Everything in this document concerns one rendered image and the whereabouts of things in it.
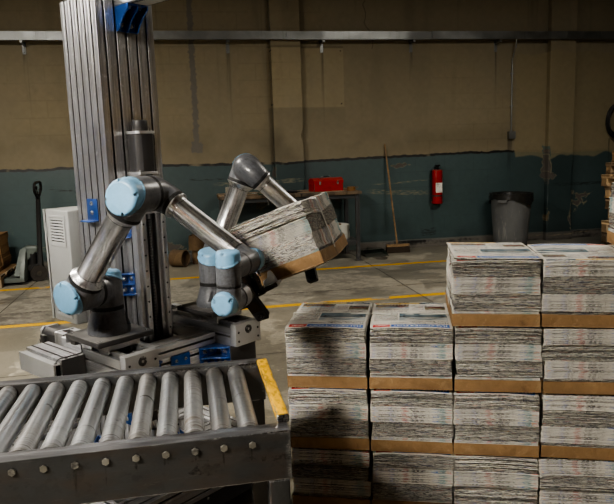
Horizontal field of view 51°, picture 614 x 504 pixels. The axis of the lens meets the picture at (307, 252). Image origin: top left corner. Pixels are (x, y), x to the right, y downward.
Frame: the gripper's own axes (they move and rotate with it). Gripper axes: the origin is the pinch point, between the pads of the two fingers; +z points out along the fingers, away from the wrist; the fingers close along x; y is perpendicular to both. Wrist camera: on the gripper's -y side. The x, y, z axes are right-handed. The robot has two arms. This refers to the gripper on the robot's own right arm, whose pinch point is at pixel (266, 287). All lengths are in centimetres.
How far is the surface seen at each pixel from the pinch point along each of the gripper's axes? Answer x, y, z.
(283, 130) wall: 170, 142, 624
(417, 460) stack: -24, -77, 10
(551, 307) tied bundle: -84, -40, 17
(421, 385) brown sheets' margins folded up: -35, -51, 11
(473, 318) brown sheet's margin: -60, -35, 13
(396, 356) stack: -31, -39, 10
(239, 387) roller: -2, -20, -48
